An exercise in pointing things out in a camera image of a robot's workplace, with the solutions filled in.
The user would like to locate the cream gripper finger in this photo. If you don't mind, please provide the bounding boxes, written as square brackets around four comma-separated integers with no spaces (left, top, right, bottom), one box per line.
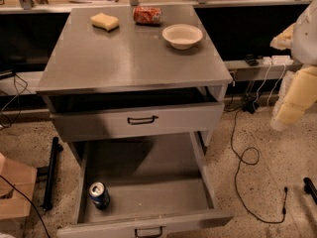
[269,24,295,50]
[270,66,317,131]

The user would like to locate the blue pepsi can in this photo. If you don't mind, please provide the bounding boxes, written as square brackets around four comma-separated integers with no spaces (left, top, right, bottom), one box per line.
[88,181,110,209]

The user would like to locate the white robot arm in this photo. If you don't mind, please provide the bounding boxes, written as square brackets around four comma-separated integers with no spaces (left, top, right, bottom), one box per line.
[270,0,317,131]

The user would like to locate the red crushed soda can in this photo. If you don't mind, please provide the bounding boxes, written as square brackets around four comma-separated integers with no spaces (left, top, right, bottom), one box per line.
[133,6,162,25]

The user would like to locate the grey metal drawer cabinet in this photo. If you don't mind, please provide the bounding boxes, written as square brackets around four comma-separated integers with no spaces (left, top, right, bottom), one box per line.
[35,4,234,147]

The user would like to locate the open middle grey drawer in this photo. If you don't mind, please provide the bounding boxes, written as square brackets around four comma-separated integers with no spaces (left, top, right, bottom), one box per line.
[57,132,233,238]

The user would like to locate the white power strip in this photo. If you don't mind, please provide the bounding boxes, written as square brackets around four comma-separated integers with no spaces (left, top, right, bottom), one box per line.
[263,56,294,65]

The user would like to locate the black remote device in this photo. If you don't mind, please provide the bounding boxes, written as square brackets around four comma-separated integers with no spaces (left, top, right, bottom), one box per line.
[245,55,259,66]

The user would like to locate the black object right floor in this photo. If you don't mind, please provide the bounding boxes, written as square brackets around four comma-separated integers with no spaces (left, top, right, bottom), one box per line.
[303,178,317,204]

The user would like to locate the white paper bowl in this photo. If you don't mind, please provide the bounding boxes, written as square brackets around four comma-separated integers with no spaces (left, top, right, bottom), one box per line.
[162,24,203,50]

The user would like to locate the yellow sponge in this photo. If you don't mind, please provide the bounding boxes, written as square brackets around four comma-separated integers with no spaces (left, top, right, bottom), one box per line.
[90,13,119,32]

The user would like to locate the black bar on floor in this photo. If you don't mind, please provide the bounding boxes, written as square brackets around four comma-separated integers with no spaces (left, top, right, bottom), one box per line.
[42,137,63,211]

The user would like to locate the wooden box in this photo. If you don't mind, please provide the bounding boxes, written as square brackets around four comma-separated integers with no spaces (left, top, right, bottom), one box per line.
[0,154,37,238]

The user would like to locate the white cable from strip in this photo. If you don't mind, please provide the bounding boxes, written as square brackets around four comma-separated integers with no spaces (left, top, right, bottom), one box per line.
[252,62,287,113]

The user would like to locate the black cable on floor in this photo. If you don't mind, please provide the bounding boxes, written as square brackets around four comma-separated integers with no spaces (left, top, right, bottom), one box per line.
[229,108,289,224]

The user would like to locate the black drawer handle upper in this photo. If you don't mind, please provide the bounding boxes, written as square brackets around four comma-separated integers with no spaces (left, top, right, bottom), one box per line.
[127,115,159,125]

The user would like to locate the black drawer handle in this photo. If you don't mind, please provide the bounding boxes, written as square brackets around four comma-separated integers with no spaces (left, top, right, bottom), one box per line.
[127,115,159,125]
[135,226,163,238]

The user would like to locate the black drawer handle lower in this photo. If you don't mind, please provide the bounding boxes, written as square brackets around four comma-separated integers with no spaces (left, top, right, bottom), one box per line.
[135,226,163,238]

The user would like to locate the black cables at left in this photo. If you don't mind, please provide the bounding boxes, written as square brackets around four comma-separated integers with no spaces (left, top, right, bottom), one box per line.
[0,70,30,131]

